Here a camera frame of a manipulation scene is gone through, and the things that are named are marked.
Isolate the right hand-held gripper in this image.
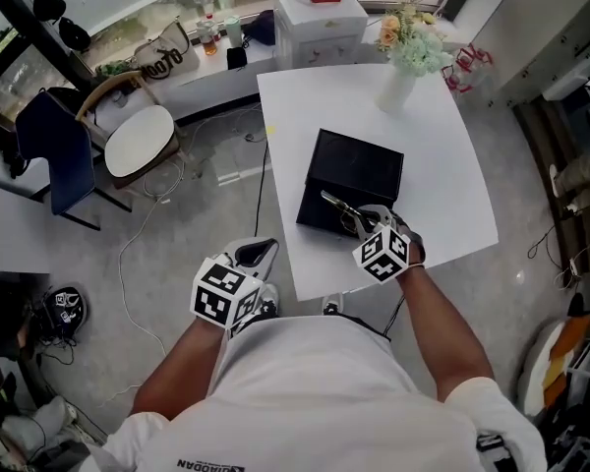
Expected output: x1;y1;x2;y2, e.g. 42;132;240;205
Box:
352;204;427;284

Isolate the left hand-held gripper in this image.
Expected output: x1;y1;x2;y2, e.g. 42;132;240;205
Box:
190;237;279;337

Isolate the black box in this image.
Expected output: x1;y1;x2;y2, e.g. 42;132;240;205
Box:
295;128;405;239

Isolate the person's right forearm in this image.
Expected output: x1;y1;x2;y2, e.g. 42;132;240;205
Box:
396;263;496;402

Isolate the person's left forearm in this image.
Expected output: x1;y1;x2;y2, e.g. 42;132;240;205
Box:
131;317;227;417

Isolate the white table with black legs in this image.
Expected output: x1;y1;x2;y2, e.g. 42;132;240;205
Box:
255;62;501;303

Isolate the person's right white shoe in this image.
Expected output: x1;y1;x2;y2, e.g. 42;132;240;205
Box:
322;292;345;317

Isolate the white vase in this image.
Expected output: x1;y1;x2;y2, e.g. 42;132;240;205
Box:
377;64;417;113

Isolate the person's white t-shirt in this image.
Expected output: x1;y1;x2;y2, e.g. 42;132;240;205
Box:
86;315;547;472

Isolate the wooden chair white seat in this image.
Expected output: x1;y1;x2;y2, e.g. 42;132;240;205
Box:
75;70;186;191

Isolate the white window bench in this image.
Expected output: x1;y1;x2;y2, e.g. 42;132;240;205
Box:
0;41;276;201

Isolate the pastel flower bouquet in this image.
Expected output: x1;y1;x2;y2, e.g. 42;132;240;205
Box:
376;0;454;81

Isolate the small black pouch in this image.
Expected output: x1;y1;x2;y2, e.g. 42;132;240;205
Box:
225;45;249;72

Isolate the black tray with grippers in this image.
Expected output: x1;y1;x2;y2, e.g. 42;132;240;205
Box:
43;282;89;336

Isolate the beige tote bag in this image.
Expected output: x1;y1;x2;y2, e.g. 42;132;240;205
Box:
134;20;201;82

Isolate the amber drink jar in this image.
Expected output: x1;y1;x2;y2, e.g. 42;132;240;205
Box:
196;20;220;57

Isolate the dark purple bag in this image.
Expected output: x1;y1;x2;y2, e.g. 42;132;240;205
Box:
243;10;276;46

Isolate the white and orange cushion seat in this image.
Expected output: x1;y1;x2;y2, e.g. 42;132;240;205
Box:
515;312;590;417

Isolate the pale green tumbler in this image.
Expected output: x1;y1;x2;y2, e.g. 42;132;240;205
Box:
224;15;243;48

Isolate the blue chair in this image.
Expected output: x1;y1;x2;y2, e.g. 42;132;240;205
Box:
14;89;133;232

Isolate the white locker cabinet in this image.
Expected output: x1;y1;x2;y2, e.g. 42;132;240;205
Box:
471;0;590;97

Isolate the black bag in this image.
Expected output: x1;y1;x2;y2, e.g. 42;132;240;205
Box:
0;135;30;179

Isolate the black cap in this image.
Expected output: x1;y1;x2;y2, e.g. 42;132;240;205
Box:
32;0;68;23
58;16;92;52

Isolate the black floor cable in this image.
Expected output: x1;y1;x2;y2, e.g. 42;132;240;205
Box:
253;140;270;238

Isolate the white floor cable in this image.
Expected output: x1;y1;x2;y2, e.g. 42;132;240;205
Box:
97;159;186;407

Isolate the clear jug red handle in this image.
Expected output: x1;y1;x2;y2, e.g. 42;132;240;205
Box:
442;61;473;95
454;42;494;68

